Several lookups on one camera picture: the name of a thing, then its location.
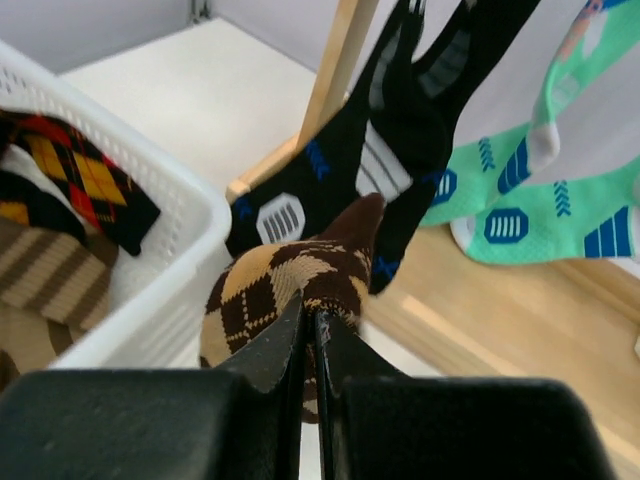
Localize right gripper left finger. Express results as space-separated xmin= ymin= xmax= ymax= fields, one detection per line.
xmin=1 ymin=295 xmax=305 ymax=479

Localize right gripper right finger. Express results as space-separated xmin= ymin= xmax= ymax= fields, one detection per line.
xmin=313 ymin=311 xmax=615 ymax=479

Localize brown tan argyle sock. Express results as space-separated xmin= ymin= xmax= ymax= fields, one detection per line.
xmin=199 ymin=192 xmax=386 ymax=426

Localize brown tan striped sock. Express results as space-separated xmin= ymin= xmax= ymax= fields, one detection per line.
xmin=1 ymin=220 xmax=119 ymax=387

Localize wooden clothes rack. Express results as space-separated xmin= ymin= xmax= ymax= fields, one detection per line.
xmin=225 ymin=0 xmax=640 ymax=449

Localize white plastic basket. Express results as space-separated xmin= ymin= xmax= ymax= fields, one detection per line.
xmin=1 ymin=45 xmax=231 ymax=373

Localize black red yellow argyle sock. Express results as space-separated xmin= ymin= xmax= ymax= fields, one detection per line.
xmin=1 ymin=109 xmax=161 ymax=257

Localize mint green sock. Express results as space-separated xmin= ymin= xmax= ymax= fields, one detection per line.
xmin=421 ymin=1 xmax=639 ymax=226
xmin=450 ymin=159 xmax=639 ymax=265

